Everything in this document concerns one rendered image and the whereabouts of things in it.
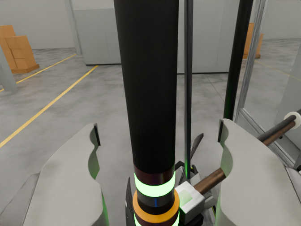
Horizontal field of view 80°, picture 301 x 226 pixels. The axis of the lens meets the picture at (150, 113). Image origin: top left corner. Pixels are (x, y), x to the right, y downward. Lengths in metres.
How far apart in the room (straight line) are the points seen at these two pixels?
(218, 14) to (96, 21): 4.12
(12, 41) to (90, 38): 2.63
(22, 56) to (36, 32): 6.46
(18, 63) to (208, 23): 6.69
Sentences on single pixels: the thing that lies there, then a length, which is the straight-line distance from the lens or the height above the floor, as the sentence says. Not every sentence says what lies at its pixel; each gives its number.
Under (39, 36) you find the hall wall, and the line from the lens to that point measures 14.58.
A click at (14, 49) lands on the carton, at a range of 8.38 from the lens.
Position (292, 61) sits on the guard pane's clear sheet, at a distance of 1.22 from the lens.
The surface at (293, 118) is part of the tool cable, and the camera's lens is 0.40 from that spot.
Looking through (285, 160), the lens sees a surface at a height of 0.99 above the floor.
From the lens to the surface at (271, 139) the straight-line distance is 0.34.
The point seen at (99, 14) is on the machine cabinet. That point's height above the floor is 1.77.
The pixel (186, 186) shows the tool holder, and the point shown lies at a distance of 0.23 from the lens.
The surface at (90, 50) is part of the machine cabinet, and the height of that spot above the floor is 0.59.
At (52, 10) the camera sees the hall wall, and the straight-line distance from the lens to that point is 13.89.
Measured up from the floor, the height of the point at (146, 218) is 1.58.
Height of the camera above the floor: 1.73
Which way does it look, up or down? 29 degrees down
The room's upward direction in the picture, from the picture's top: 3 degrees counter-clockwise
